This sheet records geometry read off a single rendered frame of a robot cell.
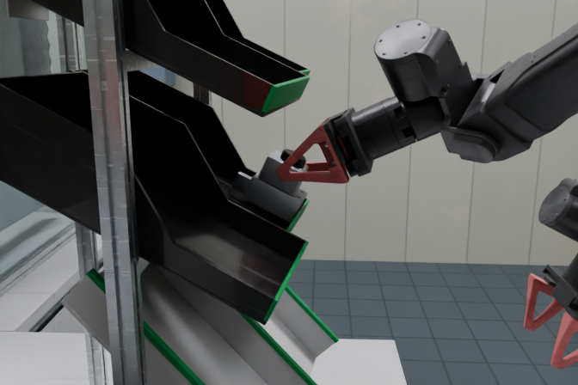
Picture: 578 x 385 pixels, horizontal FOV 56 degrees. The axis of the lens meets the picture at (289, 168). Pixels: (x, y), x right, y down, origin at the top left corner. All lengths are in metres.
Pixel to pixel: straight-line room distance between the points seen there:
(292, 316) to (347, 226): 2.88
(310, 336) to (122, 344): 0.35
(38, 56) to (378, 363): 1.06
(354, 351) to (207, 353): 0.50
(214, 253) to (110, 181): 0.13
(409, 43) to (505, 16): 3.05
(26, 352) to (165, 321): 0.59
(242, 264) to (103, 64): 0.21
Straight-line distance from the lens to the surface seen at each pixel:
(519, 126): 0.52
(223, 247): 0.50
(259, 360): 0.61
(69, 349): 1.11
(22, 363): 1.10
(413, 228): 3.65
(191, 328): 0.58
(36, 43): 1.48
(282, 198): 0.62
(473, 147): 0.54
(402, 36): 0.55
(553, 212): 0.77
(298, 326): 0.75
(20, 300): 1.34
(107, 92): 0.40
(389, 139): 0.58
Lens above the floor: 1.40
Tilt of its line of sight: 13 degrees down
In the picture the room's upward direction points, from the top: straight up
